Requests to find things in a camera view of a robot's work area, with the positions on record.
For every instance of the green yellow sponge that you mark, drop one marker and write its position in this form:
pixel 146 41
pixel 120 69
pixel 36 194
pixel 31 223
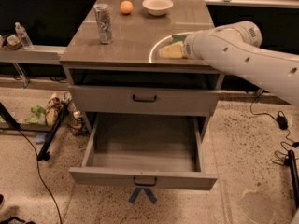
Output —
pixel 175 49

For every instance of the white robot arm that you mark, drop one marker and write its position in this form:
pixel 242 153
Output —
pixel 235 49

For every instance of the white paper bowl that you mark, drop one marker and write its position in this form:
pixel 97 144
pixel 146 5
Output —
pixel 157 7

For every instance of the bowl with items on ledge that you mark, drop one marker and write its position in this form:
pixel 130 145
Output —
pixel 9 42

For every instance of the open bottom drawer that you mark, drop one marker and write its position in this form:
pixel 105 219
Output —
pixel 144 151

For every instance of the grey drawer cabinet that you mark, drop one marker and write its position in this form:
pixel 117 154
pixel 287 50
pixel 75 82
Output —
pixel 133 60

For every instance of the closed upper drawer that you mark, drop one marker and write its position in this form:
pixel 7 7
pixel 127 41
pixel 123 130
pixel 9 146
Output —
pixel 135 100

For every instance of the pile of snack packages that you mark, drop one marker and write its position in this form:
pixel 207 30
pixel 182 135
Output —
pixel 73 118

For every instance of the orange fruit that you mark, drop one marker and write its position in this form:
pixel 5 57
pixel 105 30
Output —
pixel 126 7

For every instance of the silver drink can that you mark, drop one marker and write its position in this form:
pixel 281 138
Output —
pixel 102 16

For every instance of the green plastic bag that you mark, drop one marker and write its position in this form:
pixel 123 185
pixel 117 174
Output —
pixel 38 116

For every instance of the black tripod leg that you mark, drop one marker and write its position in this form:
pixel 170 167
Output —
pixel 43 154

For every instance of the black power adapter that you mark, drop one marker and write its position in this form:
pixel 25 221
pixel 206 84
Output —
pixel 282 121

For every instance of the clear plastic water bottle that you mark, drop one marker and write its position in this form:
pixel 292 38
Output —
pixel 23 36

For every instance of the black stand right edge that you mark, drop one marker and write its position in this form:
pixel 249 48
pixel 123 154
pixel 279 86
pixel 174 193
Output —
pixel 291 162

